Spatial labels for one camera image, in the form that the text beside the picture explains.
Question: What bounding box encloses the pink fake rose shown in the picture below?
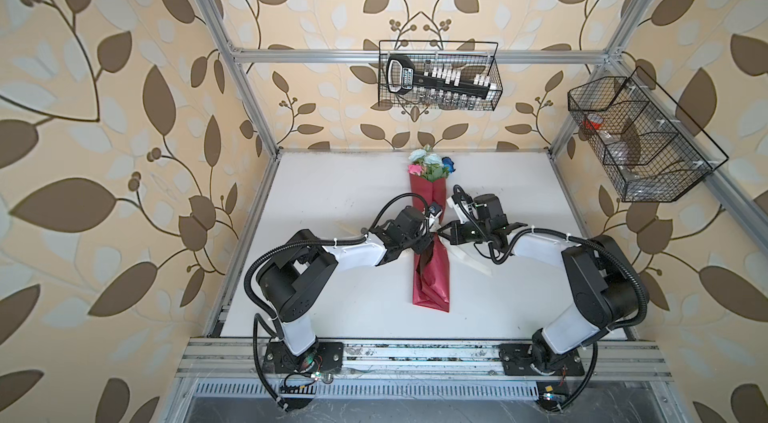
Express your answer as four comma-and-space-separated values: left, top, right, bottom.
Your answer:
408, 164, 425, 177

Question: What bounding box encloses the back wire basket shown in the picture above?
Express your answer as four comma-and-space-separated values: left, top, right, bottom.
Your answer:
378, 39, 503, 112

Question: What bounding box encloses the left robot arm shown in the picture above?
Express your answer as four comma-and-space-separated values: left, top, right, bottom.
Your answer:
243, 203, 442, 412

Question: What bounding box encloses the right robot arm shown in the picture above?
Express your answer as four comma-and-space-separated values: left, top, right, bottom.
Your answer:
438, 186, 649, 413

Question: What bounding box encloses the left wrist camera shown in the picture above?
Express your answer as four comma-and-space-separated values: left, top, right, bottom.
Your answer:
426, 202, 443, 228

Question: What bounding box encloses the dark red wrapping paper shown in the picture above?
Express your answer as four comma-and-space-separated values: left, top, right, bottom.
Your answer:
409, 175, 450, 313

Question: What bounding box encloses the light blue fake rose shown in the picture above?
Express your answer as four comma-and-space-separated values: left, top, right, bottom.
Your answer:
408, 147, 450, 182

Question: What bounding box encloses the black tool in basket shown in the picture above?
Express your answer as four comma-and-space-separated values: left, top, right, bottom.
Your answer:
380, 54, 503, 104

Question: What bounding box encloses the cream ribbon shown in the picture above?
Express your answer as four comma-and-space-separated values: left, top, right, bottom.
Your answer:
447, 245, 493, 276

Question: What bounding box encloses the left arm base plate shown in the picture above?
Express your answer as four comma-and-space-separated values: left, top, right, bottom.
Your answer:
265, 341, 345, 374

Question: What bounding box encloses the right wire basket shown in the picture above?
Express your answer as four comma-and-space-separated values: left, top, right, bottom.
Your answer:
567, 67, 729, 203

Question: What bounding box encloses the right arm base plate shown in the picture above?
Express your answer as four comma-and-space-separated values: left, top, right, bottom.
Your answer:
499, 343, 586, 377

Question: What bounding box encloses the plastic bottle red cap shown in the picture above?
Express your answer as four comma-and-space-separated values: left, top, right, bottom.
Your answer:
583, 113, 642, 170

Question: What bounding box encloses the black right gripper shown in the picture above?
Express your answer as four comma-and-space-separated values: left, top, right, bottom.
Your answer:
436, 218, 489, 245

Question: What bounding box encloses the wire basket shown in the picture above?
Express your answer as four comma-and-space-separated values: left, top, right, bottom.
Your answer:
567, 67, 729, 203
378, 39, 503, 112

